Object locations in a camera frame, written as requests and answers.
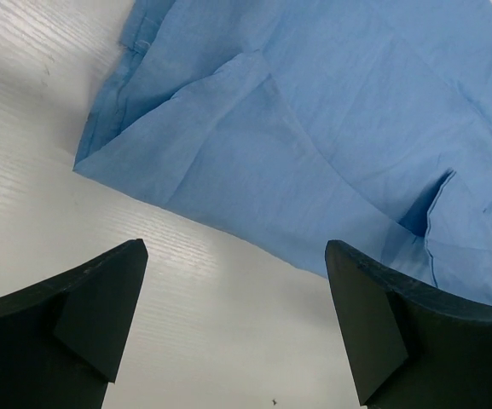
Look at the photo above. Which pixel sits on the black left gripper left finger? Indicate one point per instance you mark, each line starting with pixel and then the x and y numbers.
pixel 62 340

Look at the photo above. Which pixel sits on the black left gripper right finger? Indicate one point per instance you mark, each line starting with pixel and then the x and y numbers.
pixel 409 344

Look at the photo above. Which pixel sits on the light blue long sleeve shirt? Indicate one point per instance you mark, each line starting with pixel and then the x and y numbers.
pixel 292 123

